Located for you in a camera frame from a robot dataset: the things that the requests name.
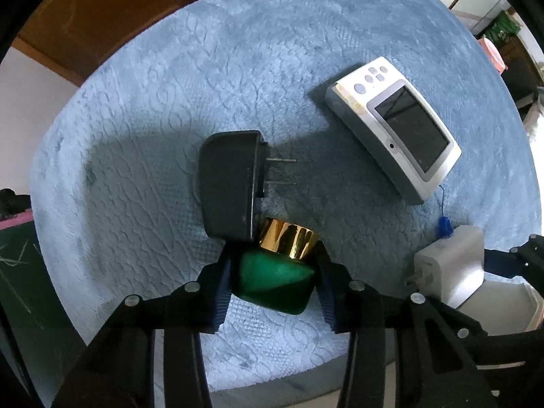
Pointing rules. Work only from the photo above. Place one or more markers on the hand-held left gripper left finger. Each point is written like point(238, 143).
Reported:
point(219, 293)

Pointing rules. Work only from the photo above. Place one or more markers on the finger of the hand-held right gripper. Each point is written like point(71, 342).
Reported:
point(501, 261)
point(510, 348)

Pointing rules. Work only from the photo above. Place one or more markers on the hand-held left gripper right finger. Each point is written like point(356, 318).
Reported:
point(328, 297)

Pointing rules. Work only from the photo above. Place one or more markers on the white plastic storage bin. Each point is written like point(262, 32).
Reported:
point(510, 306)

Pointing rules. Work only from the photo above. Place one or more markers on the white charger plug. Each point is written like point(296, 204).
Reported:
point(454, 259)

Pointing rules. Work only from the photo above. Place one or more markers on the green jar with gold lid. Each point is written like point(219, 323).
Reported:
point(272, 276)

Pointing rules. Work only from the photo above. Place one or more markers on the black power adapter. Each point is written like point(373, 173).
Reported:
point(229, 178)

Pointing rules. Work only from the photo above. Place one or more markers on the white quilt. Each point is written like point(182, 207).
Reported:
point(536, 112)

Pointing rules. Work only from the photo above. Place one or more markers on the silver handheld screen device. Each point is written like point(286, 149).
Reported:
point(403, 123)

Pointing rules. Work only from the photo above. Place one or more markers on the pink plastic stool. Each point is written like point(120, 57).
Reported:
point(493, 53)

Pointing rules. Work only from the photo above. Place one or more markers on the blue fleece blanket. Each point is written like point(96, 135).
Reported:
point(170, 72)

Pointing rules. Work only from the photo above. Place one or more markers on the black dark object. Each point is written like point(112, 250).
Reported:
point(10, 202)

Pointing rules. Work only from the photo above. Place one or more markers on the green bag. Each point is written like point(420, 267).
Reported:
point(503, 29)

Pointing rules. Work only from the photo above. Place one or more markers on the brown wooden cabinet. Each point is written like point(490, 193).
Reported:
point(106, 8)

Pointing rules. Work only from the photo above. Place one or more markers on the green chalkboard with pink frame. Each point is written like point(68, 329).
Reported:
point(25, 284)

